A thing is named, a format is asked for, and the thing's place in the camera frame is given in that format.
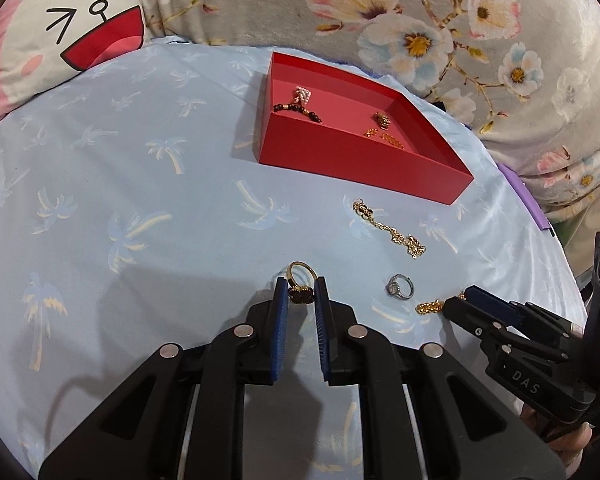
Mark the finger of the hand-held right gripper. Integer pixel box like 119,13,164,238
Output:
461,285,583,348
442,297,573,367

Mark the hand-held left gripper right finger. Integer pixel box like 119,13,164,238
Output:
314,276,566,480

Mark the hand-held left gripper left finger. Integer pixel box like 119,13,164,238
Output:
39,276,289,480

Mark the short gold chain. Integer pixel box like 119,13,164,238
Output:
414,298,451,317

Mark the gold ring with black clover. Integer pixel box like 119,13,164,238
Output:
285,261,318,305

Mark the red cardboard box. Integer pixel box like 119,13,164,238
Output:
258,51,475,205

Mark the person's right hand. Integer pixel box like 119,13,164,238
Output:
520,404,595,470

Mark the purple cloth edge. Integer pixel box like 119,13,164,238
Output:
497,160,555,233

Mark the light blue palm sheet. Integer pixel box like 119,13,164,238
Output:
0,35,588,478

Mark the grey floral blanket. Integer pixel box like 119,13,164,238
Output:
140,0,600,226

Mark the cartoon face pillow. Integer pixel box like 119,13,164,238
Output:
0,0,153,123

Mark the silver ring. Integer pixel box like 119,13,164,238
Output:
385,273,415,301

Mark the gold clover chain bracelet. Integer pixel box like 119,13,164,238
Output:
352,199,427,260

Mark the small gold link chain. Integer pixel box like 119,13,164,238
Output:
363,129,405,150

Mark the dark beaded bracelet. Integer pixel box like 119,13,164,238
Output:
273,102,325,125

